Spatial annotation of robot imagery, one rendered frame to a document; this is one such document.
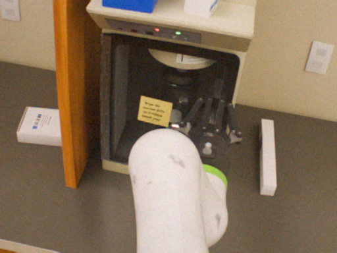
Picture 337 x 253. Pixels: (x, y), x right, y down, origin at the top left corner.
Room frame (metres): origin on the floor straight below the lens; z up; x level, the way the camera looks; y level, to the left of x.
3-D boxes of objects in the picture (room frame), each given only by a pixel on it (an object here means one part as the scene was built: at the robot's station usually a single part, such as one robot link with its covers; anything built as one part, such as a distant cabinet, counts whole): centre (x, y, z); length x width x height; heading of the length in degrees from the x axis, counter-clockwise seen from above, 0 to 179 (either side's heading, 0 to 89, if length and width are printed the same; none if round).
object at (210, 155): (0.62, -0.02, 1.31); 0.09 x 0.06 x 0.12; 89
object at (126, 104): (0.90, 0.09, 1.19); 0.30 x 0.01 x 0.40; 88
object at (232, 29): (0.85, 0.09, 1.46); 0.32 x 0.11 x 0.10; 89
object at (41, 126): (1.01, 0.45, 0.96); 0.16 x 0.12 x 0.04; 97
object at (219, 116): (0.76, -0.04, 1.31); 0.11 x 0.01 x 0.04; 177
